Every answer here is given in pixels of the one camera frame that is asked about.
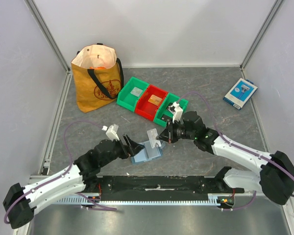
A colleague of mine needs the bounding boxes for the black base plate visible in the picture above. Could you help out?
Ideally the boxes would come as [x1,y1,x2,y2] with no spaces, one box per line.
[83,176,245,201]

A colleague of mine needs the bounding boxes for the red plastic bin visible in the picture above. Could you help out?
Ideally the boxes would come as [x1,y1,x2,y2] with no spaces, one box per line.
[135,85,168,121]

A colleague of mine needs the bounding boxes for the silver card in bin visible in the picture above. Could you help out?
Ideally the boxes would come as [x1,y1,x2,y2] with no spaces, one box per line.
[130,87,143,97]

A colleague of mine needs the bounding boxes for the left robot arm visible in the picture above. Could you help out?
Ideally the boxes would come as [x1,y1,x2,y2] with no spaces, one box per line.
[2,135,144,229]

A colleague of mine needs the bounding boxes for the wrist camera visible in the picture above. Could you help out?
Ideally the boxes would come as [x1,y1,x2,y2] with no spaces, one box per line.
[102,124,120,141]
[168,102,183,123]

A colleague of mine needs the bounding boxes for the gold card in bin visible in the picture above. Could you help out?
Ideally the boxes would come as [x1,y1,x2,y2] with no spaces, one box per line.
[148,94,162,106]

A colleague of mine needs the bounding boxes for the lower black card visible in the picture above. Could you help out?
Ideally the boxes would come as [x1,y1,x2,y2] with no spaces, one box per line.
[160,115,172,127]

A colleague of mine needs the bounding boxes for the brown Trader Joe's paper bag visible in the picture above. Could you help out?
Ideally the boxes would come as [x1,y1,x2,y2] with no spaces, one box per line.
[71,43,124,113]

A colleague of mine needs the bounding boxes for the green plastic bin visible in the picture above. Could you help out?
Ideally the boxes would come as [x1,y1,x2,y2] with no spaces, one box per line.
[117,77,149,112]
[153,93,180,127]

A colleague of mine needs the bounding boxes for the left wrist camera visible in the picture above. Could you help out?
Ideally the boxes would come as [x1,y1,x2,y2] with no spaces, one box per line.
[102,124,120,141]

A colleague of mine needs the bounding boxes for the left green plastic bin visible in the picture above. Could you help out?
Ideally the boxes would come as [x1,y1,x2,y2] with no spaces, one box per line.
[117,77,149,112]

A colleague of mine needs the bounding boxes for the blue leather card holder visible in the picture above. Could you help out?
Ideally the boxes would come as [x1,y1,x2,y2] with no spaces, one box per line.
[131,141,166,165]

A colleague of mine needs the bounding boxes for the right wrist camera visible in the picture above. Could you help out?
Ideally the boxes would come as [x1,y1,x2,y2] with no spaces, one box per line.
[168,102,183,123]

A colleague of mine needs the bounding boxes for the blue razor box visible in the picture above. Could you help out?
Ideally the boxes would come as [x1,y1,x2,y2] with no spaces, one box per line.
[223,78,258,110]

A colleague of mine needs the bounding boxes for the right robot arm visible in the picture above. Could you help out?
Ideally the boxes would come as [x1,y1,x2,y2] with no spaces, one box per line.
[157,111,294,205]

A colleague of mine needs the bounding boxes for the right green plastic bin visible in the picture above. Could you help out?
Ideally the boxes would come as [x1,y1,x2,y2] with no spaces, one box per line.
[153,93,180,127]

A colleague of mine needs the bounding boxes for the silver credit card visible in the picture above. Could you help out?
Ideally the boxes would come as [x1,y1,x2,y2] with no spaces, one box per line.
[147,128,162,148]

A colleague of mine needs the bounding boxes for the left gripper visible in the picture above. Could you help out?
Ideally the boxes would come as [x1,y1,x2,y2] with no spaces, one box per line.
[100,134,145,167]

